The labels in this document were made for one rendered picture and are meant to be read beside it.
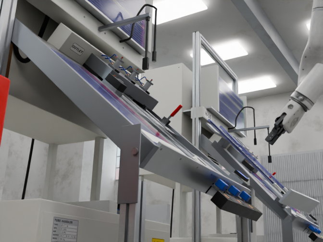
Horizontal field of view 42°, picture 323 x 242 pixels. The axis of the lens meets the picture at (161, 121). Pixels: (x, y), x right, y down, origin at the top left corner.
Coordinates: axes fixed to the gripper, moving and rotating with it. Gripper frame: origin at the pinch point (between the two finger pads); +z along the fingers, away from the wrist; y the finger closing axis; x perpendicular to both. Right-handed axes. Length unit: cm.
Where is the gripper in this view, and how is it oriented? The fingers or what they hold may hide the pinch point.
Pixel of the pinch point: (271, 138)
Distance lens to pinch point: 158.8
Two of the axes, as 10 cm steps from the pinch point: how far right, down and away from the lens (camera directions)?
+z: -6.1, 7.9, 0.7
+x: -6.3, -5.4, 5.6
